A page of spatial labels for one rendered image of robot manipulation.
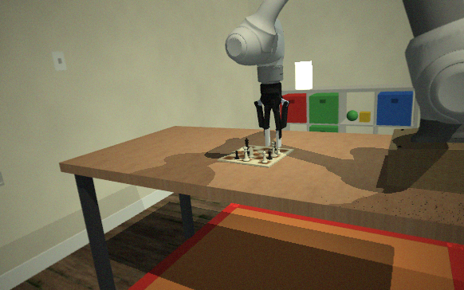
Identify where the chessboard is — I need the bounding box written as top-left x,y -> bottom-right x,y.
218,145 -> 294,168

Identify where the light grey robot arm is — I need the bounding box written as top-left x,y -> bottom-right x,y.
225,0 -> 464,143

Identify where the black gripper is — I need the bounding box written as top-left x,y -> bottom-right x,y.
254,82 -> 290,148

